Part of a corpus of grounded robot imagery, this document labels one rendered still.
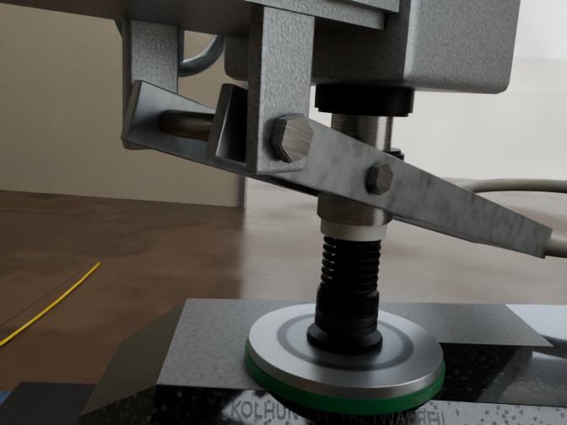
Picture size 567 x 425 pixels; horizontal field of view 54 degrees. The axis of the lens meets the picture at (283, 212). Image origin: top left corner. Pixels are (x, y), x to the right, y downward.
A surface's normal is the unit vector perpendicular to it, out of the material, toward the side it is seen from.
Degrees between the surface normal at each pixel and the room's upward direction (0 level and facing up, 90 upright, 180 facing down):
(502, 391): 0
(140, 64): 90
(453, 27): 90
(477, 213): 90
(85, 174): 90
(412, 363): 0
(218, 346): 0
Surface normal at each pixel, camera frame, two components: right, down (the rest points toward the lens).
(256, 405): 0.03, -0.55
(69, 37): -0.09, 0.20
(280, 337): 0.05, -0.98
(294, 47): 0.72, 0.18
